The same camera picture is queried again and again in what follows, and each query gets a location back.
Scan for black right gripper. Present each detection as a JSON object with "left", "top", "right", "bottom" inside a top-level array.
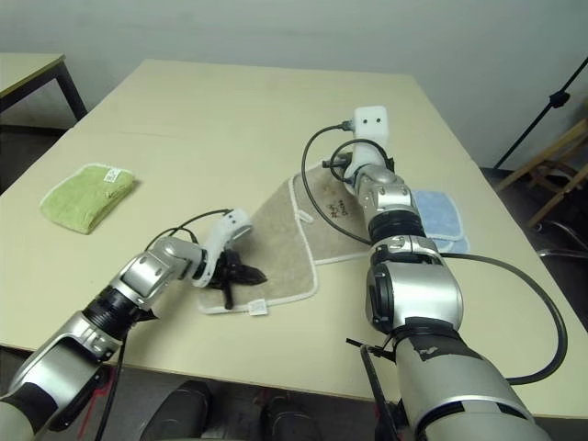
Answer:
[{"left": 322, "top": 154, "right": 354, "bottom": 172}]

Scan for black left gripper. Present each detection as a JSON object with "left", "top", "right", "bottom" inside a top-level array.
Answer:
[{"left": 210, "top": 250, "right": 268, "bottom": 311}]

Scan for beige towel with white trim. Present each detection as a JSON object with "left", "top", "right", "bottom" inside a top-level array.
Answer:
[{"left": 198, "top": 172, "right": 382, "bottom": 316}]

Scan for blue folded towel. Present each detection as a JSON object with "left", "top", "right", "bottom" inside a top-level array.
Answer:
[{"left": 411, "top": 187, "right": 470, "bottom": 254}]

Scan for green folded towel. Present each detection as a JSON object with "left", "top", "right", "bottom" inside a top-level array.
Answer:
[{"left": 40, "top": 163, "right": 138, "bottom": 235}]

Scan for black robot right foot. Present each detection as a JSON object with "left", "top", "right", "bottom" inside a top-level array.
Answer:
[{"left": 261, "top": 390, "right": 322, "bottom": 441}]

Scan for black robot foot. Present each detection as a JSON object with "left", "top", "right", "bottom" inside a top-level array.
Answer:
[
  {"left": 261, "top": 390, "right": 322, "bottom": 441},
  {"left": 141, "top": 379, "right": 212, "bottom": 441}
]

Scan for black robot left foot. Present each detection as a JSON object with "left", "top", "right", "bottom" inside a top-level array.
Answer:
[{"left": 141, "top": 379, "right": 212, "bottom": 441}]

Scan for wooden stool green cushion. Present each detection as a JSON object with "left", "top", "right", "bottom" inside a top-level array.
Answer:
[{"left": 495, "top": 119, "right": 588, "bottom": 229}]

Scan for black office chair chrome base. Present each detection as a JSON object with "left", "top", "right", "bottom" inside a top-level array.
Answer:
[{"left": 535, "top": 219, "right": 588, "bottom": 261}]

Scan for beige side table black legs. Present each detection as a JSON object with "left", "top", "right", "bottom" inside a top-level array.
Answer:
[{"left": 0, "top": 52, "right": 88, "bottom": 132}]

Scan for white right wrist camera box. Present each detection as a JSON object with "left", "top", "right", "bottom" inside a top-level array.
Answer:
[{"left": 346, "top": 106, "right": 390, "bottom": 185}]

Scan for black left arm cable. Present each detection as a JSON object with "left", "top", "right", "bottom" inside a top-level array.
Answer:
[{"left": 98, "top": 209, "right": 233, "bottom": 441}]

